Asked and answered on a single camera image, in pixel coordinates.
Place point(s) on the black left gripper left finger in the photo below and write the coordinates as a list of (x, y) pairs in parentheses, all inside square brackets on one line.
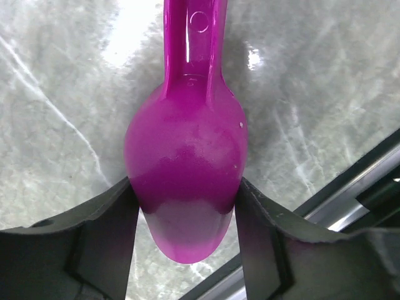
[(82, 253)]

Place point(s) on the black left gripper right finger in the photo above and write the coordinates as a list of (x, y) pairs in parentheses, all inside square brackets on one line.
[(285, 256)]

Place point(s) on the purple plastic scoop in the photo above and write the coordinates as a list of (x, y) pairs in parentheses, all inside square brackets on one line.
[(185, 149)]

